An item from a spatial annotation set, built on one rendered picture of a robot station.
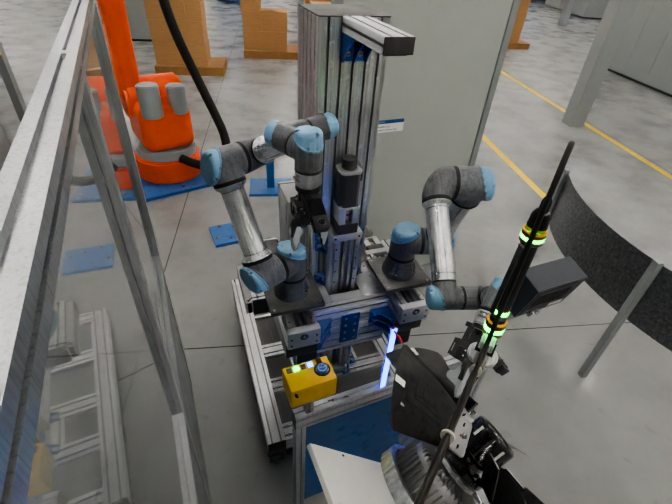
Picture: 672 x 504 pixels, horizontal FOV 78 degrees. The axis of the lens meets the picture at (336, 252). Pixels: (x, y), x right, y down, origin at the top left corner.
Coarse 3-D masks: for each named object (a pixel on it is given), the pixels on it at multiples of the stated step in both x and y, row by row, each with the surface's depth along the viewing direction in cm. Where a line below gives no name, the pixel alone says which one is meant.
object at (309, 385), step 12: (312, 360) 142; (324, 360) 142; (300, 372) 138; (312, 372) 138; (288, 384) 134; (300, 384) 134; (312, 384) 135; (324, 384) 136; (288, 396) 137; (300, 396) 135; (312, 396) 138; (324, 396) 141
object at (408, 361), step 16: (400, 352) 102; (400, 368) 98; (416, 368) 102; (400, 384) 96; (416, 384) 99; (432, 384) 103; (416, 400) 97; (432, 400) 100; (448, 400) 104; (400, 416) 92; (416, 416) 96; (432, 416) 99; (448, 416) 102; (400, 432) 91; (416, 432) 94; (432, 432) 98
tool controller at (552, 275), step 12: (540, 264) 162; (552, 264) 163; (564, 264) 164; (576, 264) 165; (528, 276) 157; (540, 276) 158; (552, 276) 159; (564, 276) 160; (576, 276) 161; (528, 288) 157; (540, 288) 154; (552, 288) 156; (564, 288) 160; (516, 300) 164; (528, 300) 158; (540, 300) 160; (552, 300) 168; (516, 312) 166; (528, 312) 165
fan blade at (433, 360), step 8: (392, 352) 129; (424, 352) 135; (432, 352) 137; (392, 360) 127; (424, 360) 131; (432, 360) 132; (440, 360) 134; (432, 368) 128; (440, 368) 130; (448, 368) 132; (440, 376) 126; (448, 384) 124; (448, 392) 122; (456, 400) 119
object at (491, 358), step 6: (474, 342) 101; (480, 342) 90; (492, 342) 90; (468, 348) 99; (474, 348) 99; (480, 348) 91; (492, 348) 89; (468, 354) 98; (474, 354) 98; (486, 354) 91; (492, 354) 91; (474, 360) 96; (486, 360) 94; (492, 360) 97; (486, 366) 96; (492, 366) 96
